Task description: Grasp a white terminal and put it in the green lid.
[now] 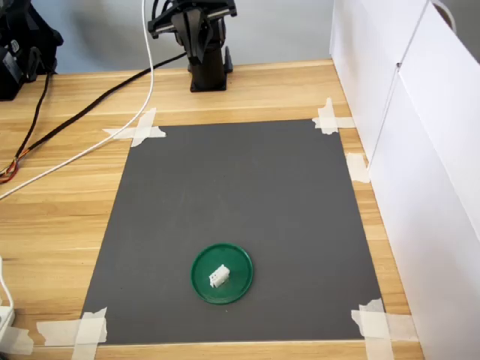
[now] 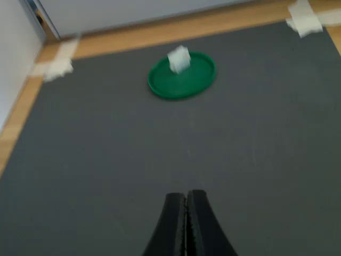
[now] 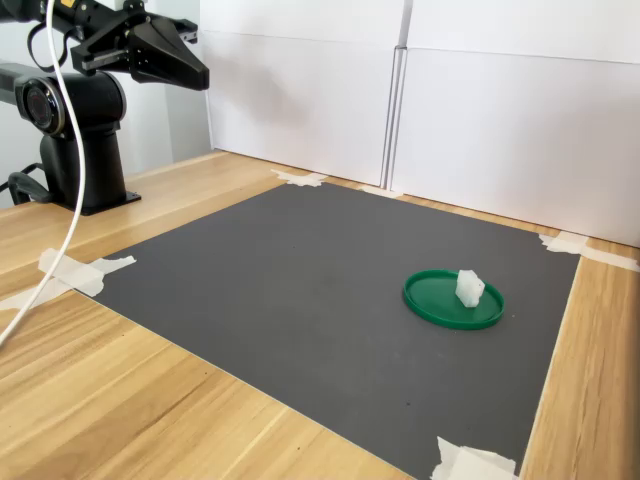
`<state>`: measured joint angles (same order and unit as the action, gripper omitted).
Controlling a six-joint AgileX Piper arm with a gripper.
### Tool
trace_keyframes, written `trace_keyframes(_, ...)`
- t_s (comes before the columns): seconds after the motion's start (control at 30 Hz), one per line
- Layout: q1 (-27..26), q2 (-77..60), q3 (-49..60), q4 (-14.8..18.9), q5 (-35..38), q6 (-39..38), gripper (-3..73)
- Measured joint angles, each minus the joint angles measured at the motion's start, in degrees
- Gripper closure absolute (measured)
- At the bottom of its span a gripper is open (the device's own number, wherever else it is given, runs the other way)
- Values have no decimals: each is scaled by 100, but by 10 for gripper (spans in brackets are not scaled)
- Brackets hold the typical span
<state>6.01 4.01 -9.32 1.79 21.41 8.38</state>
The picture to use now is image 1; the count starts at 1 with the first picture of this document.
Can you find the small white plastic terminal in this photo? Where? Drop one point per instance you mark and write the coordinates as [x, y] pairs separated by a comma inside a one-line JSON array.
[[219, 276]]

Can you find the round green lid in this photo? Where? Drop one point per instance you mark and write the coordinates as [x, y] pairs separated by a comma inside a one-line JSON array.
[[202, 270]]

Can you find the white masking tape patch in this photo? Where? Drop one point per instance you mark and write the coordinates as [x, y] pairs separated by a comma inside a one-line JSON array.
[[357, 167], [329, 122], [378, 324], [140, 129], [82, 332]]

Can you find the black electronics box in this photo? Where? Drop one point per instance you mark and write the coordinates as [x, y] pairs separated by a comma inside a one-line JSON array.
[[22, 37]]

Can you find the white partition panel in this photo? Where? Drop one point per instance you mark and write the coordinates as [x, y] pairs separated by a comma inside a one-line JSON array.
[[360, 56], [431, 187]]

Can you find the dark grey mat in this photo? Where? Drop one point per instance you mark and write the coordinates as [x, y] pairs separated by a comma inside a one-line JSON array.
[[232, 210]]

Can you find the clear partition joiner strip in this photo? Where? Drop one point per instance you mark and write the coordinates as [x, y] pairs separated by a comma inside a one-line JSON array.
[[397, 67]]

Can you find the white power strip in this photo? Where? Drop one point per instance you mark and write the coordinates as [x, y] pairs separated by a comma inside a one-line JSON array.
[[5, 318]]

